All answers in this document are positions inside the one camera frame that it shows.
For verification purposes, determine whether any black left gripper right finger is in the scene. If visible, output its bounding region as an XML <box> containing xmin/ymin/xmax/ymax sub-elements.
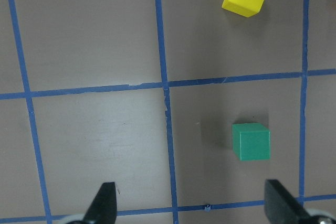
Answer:
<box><xmin>264</xmin><ymin>179</ymin><xmax>310</xmax><ymax>223</ymax></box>

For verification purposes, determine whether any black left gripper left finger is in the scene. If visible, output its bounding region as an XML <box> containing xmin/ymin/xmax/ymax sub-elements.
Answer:
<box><xmin>82</xmin><ymin>182</ymin><xmax>117</xmax><ymax>224</ymax></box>

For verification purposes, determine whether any green wooden block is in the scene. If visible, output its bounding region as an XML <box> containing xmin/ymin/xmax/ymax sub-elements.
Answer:
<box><xmin>232</xmin><ymin>123</ymin><xmax>271</xmax><ymax>161</ymax></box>

